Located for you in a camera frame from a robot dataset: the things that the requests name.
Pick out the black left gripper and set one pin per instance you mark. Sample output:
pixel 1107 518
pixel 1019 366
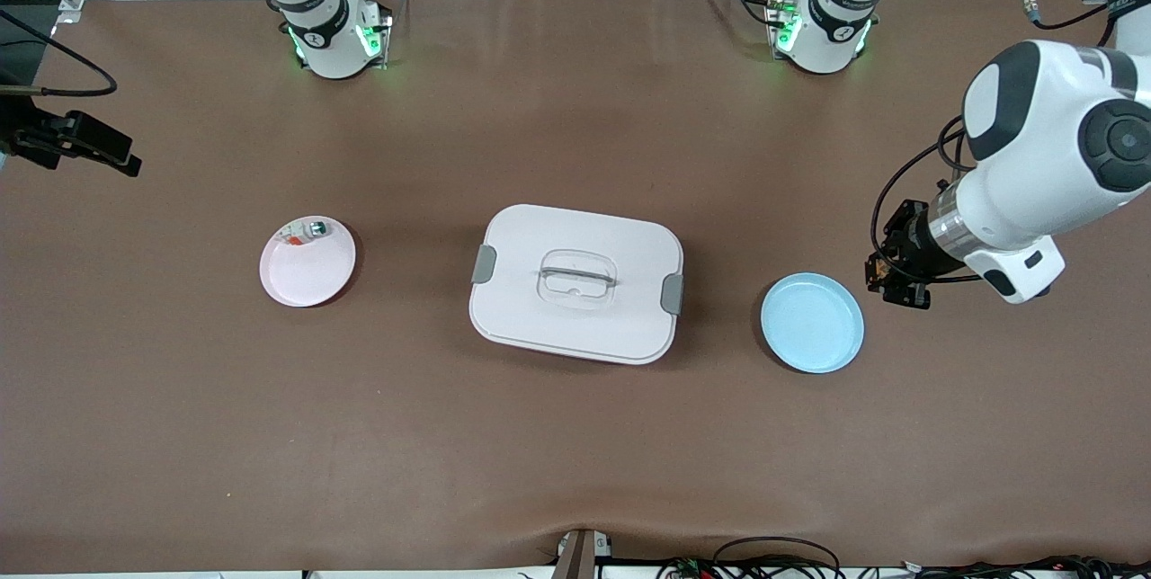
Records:
pixel 910 248

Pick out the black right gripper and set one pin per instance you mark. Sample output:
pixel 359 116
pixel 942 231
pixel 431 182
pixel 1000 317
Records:
pixel 27 137

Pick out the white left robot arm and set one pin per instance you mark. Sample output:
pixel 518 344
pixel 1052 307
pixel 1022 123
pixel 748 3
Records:
pixel 1034 174

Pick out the white lidded storage box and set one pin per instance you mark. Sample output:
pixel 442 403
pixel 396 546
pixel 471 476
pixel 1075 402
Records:
pixel 575 327

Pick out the light blue round plate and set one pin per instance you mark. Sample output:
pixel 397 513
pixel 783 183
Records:
pixel 812 323

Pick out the white round plate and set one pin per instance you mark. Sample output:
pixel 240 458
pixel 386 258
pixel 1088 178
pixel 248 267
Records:
pixel 306 278

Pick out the white and green push-button switch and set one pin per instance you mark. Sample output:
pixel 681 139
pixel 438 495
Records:
pixel 304 230

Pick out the metal table edge bracket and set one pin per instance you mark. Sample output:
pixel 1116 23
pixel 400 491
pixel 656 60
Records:
pixel 580 556

